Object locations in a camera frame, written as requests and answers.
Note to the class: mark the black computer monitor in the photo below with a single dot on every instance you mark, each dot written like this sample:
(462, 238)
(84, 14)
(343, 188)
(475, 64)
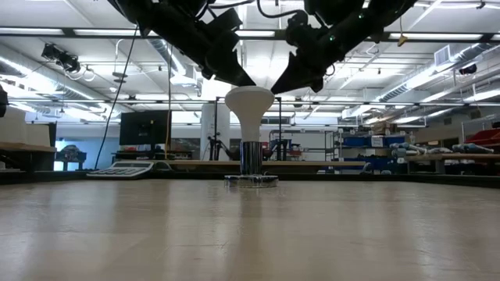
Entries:
(144, 126)

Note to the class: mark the red crate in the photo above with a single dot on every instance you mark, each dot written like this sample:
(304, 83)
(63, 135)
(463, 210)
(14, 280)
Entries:
(268, 150)

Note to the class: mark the wooden workbench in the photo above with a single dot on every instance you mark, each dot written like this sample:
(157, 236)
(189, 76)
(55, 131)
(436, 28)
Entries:
(468, 157)

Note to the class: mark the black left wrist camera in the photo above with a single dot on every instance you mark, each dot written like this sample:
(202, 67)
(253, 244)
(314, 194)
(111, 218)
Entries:
(226, 23)

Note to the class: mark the black ceiling-mounted device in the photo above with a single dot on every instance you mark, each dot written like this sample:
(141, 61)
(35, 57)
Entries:
(60, 57)

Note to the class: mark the blue white box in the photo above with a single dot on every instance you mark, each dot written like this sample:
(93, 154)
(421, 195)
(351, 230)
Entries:
(282, 143)

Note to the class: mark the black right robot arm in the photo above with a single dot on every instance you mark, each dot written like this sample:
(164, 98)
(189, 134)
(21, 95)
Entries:
(383, 11)

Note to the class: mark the black round object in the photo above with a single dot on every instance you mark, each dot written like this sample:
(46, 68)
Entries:
(3, 101)

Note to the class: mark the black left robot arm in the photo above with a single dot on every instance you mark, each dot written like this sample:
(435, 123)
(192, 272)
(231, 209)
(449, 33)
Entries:
(164, 23)

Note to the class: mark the metal shelf rack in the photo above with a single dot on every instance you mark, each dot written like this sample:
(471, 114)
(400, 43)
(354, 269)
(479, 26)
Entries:
(336, 152)

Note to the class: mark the white column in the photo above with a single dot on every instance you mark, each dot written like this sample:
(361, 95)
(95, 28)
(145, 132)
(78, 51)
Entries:
(209, 132)

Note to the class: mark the white ceiling vent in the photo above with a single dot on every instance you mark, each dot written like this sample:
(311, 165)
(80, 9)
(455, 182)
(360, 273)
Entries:
(443, 55)

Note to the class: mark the grey desk calculator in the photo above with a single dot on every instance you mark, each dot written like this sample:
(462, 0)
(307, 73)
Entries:
(125, 170)

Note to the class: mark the wooden side table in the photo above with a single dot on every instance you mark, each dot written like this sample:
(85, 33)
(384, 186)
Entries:
(27, 148)

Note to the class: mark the blue storage bin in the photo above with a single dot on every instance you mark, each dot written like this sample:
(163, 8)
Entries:
(395, 140)
(355, 141)

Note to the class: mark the dark cart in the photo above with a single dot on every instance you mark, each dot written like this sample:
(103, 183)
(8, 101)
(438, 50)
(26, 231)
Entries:
(71, 156)

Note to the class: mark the silver ceiling duct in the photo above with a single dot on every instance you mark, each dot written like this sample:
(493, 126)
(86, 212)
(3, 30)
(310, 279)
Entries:
(429, 74)

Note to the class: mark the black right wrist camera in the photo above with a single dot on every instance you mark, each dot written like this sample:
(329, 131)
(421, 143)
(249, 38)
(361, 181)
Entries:
(298, 29)

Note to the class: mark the chrome lamp socket base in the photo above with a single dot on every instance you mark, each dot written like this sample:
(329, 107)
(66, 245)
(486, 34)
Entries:
(251, 158)

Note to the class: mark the large white box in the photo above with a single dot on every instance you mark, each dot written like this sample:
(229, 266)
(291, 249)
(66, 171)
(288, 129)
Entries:
(13, 126)

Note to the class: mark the black ceiling camera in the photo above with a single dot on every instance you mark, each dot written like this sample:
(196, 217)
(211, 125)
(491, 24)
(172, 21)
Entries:
(468, 69)

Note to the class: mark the small white box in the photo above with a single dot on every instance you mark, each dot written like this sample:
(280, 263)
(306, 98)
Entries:
(38, 135)

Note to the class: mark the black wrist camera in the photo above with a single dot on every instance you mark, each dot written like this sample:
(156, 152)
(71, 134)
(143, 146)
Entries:
(226, 23)
(298, 29)

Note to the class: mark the red storage bin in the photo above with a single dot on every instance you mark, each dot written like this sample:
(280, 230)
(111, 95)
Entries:
(484, 137)

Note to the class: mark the yellow hanging tag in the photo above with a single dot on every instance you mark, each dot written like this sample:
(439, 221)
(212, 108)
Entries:
(402, 39)

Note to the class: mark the blue grey bundle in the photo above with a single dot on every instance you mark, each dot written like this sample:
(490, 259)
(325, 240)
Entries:
(472, 148)
(408, 148)

